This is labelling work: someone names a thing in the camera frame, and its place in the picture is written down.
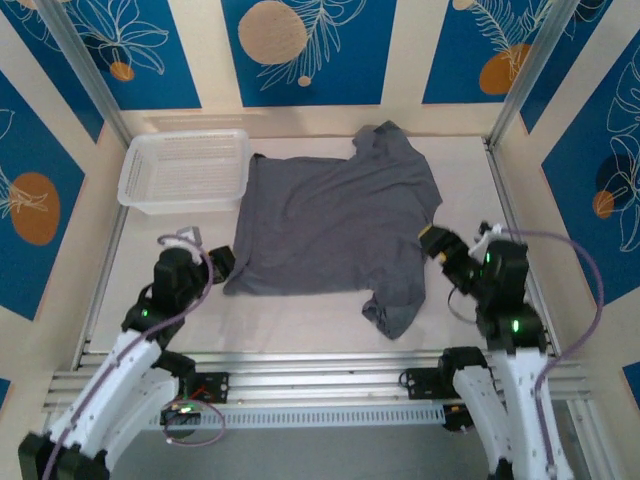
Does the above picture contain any aluminium frame bar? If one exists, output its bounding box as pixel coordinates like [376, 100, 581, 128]
[567, 399, 604, 480]

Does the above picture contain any right gripper thin black cable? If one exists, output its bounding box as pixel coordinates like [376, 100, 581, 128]
[446, 284, 482, 322]

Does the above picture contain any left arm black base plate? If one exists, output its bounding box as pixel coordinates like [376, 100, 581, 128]
[192, 372, 231, 405]

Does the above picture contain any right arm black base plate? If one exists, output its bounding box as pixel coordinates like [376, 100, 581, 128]
[401, 367, 451, 401]

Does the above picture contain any grey t-shirt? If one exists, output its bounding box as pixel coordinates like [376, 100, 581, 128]
[223, 119, 445, 342]

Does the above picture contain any aluminium frame post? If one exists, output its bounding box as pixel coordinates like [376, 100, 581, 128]
[487, 0, 571, 151]
[37, 0, 135, 149]

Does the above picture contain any white perforated plastic basket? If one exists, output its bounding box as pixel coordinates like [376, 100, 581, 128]
[117, 128, 252, 216]

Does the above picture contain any white slotted cable duct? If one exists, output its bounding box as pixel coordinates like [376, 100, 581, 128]
[119, 404, 446, 432]

